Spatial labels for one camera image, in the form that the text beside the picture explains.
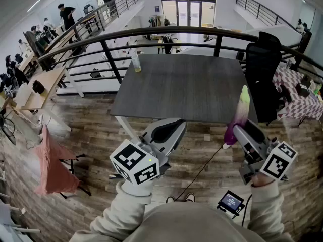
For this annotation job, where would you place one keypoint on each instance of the person's shoe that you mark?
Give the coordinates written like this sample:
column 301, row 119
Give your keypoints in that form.
column 170, row 199
column 190, row 197

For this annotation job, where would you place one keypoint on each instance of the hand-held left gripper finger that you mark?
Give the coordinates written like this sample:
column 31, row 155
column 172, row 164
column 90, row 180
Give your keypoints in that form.
column 171, row 125
column 176, row 145

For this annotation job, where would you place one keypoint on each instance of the long wooden workbench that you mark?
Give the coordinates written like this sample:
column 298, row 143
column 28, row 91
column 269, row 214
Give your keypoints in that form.
column 65, row 38

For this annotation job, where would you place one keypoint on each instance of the small black screen device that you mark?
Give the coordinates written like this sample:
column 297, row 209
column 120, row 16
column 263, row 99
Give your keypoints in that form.
column 230, row 202

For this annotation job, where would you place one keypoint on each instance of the clothes rack with garments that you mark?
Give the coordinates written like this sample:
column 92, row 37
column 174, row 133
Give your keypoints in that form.
column 157, row 21

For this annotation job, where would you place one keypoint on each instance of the light wooden desk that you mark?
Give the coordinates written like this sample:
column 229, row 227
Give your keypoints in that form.
column 48, row 84

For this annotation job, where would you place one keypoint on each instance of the clear bottle with yellow liquid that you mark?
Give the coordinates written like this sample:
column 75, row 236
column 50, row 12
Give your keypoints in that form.
column 136, row 63

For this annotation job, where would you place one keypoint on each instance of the black straight balcony railing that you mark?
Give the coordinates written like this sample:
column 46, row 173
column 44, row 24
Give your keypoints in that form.
column 262, row 9
column 113, row 4

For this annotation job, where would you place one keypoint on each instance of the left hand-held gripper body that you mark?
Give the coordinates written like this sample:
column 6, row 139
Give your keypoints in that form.
column 131, row 160

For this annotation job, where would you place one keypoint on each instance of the black curved metal railing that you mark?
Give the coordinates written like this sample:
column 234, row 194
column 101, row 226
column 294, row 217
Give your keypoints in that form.
column 161, row 31

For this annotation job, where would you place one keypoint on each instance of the salmon pink cloth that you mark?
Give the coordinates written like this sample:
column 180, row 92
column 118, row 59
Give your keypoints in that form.
column 55, row 170

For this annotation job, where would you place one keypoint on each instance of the small black box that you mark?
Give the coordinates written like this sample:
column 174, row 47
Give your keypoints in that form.
column 302, row 90

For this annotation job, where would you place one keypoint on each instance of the person's left forearm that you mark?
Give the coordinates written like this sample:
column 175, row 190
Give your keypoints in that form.
column 121, row 210

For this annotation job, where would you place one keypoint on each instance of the black round container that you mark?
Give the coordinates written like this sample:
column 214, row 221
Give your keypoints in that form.
column 38, row 87

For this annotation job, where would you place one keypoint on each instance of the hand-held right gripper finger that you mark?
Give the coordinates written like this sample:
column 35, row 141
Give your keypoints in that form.
column 239, row 135

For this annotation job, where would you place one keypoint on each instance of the person's right forearm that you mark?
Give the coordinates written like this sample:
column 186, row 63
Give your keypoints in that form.
column 265, row 210

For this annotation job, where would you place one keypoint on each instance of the white rack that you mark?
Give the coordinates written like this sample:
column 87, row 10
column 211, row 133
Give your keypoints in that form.
column 10, row 226

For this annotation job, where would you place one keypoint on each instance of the dark grey table top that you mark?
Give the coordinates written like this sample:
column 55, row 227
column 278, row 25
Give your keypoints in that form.
column 181, row 89

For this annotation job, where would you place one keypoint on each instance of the person's beige sweatshirt torso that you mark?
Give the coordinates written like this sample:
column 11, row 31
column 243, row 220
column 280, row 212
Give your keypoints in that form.
column 189, row 223

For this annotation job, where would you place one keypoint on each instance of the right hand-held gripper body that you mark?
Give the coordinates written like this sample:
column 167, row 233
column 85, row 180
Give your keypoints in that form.
column 277, row 162

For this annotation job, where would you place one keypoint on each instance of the purple and green eggplant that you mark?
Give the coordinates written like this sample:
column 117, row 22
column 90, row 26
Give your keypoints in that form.
column 242, row 110

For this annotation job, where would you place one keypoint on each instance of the person's left shoe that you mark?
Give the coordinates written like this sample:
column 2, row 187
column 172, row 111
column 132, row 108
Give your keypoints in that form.
column 170, row 199

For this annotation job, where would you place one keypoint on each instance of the black office chair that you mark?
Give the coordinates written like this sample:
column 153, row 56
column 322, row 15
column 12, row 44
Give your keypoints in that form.
column 262, row 72

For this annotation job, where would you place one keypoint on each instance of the black folding stand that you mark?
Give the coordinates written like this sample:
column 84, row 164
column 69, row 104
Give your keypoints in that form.
column 83, row 190

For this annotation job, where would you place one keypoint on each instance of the glass entrance door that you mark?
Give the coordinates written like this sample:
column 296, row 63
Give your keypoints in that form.
column 189, row 12

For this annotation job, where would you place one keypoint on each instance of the person's right shoe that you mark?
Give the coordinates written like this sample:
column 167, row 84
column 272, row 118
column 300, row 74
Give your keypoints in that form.
column 190, row 197

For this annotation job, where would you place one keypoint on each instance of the table with checkered cloth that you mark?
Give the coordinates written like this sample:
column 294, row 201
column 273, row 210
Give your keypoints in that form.
column 297, row 102

